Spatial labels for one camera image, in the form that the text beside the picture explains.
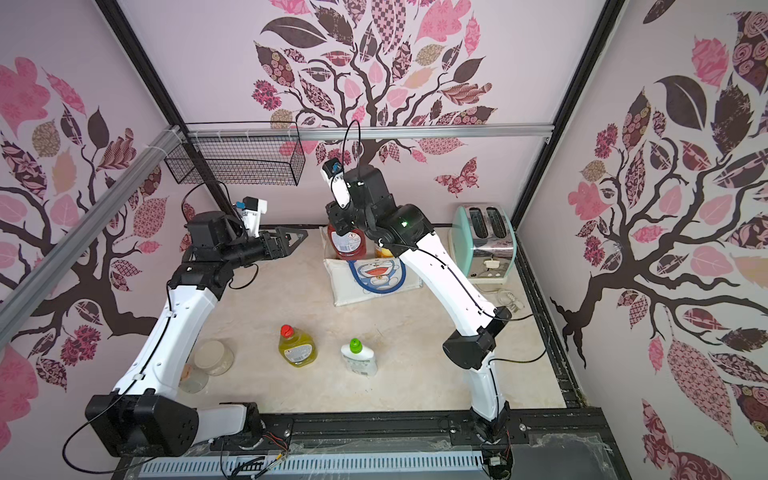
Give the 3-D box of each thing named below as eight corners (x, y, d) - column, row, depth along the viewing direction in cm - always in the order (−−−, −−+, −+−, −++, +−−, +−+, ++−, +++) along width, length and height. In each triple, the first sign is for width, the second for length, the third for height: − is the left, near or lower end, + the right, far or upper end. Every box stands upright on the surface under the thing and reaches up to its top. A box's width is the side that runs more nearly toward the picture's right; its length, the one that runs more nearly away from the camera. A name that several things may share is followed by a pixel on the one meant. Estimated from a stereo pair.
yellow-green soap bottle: (288, 365, 86) (268, 338, 71) (294, 350, 88) (275, 322, 74) (311, 369, 85) (295, 343, 71) (316, 354, 88) (302, 327, 73)
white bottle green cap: (347, 376, 84) (339, 353, 70) (349, 363, 86) (341, 338, 73) (376, 376, 84) (373, 353, 70) (376, 363, 86) (373, 338, 73)
